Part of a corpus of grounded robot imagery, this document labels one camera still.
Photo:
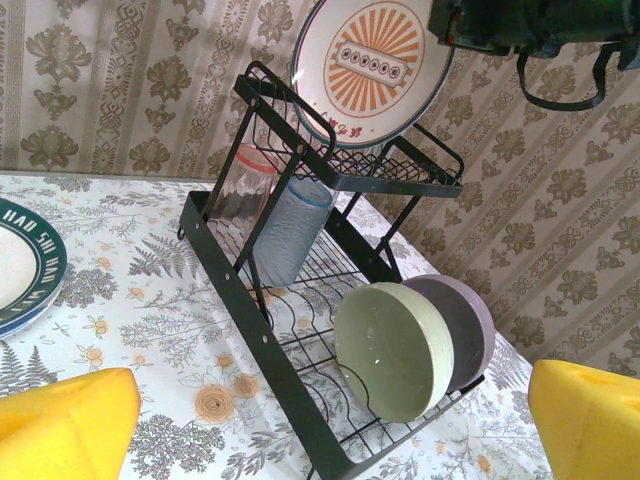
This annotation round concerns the pale green bowl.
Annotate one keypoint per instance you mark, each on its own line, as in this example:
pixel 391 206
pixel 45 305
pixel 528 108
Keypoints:
pixel 385 350

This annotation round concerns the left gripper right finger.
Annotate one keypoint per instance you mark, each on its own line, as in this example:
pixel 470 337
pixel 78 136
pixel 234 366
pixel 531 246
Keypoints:
pixel 595 435

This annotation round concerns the floral tablecloth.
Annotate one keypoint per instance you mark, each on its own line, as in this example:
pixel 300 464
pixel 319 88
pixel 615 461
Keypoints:
pixel 125 300

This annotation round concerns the purple bowl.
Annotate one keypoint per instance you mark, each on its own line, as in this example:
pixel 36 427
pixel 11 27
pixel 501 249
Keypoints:
pixel 465 325

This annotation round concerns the blue frosted glass cup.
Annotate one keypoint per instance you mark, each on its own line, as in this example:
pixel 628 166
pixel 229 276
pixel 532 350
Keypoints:
pixel 287 240

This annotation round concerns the orange sunburst plate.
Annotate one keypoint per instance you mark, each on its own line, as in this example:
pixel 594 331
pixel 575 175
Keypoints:
pixel 372 65

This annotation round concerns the green lettered rim plate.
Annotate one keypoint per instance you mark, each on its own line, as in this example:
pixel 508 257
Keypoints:
pixel 20 260

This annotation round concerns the pink glass cup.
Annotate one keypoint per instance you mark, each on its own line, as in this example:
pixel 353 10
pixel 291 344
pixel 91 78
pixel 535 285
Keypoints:
pixel 240 195

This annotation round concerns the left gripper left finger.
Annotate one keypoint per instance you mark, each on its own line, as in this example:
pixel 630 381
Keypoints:
pixel 60 435

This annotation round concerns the blue white striped plate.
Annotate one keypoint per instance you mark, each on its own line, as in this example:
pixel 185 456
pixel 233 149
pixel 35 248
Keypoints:
pixel 20 327

